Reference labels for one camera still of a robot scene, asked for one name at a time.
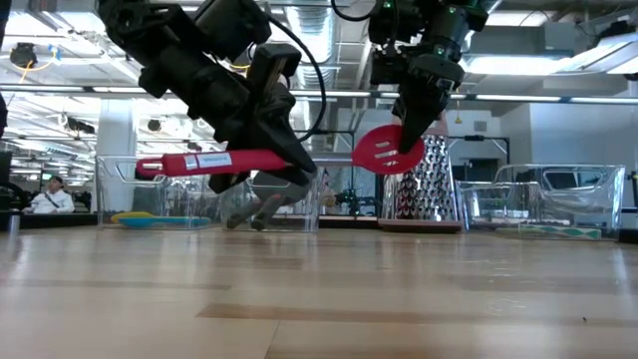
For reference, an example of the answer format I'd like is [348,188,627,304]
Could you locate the black rack frame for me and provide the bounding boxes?
[447,134,511,169]

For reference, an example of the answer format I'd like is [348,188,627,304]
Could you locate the white pillar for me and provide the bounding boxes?
[94,98,140,213]

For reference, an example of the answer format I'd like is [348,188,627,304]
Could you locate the bright ceiling light panel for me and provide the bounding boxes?
[461,52,569,78]

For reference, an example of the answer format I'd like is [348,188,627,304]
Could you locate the yellow silicone spoon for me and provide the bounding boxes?
[110,210,159,225]

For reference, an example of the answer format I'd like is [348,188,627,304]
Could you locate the grey metal post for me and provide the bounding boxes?
[3,210,22,235]

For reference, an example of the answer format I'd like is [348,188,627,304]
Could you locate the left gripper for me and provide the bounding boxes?
[139,47,318,194]

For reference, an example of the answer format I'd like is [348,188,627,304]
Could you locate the long ceiling light bar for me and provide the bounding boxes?
[0,83,638,105]

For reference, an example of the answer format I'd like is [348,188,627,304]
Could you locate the blue silicone spoon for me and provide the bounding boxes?
[118,215,213,230]

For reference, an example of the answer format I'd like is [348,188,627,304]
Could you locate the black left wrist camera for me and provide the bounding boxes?
[247,42,304,104]

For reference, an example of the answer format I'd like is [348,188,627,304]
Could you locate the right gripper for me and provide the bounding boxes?
[398,19,468,155]

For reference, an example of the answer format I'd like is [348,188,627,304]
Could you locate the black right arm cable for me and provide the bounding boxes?
[329,0,383,24]

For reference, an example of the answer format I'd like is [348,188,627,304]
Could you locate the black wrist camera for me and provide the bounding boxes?
[369,45,401,87]
[247,42,304,104]

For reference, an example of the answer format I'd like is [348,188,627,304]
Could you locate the large silver air duct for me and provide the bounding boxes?
[284,0,346,164]

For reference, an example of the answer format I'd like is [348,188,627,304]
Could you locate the clear plastic bin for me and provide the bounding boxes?
[455,164,627,241]
[217,164,323,234]
[95,155,220,231]

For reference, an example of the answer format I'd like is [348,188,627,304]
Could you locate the black aluminium table frame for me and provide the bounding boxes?
[0,211,385,235]

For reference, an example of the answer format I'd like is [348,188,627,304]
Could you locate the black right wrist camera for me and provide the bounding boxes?
[369,45,401,87]

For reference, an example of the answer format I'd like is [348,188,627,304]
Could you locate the pink steel box grater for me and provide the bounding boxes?
[378,112,464,234]

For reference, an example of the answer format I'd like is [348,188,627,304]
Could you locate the red slotted spoon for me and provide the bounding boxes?
[135,124,427,180]

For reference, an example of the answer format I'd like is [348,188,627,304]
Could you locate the silver and teal utensil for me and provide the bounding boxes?
[517,222,605,241]

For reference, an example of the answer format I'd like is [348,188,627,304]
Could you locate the black ceiling cable reel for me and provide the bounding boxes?
[8,41,40,70]

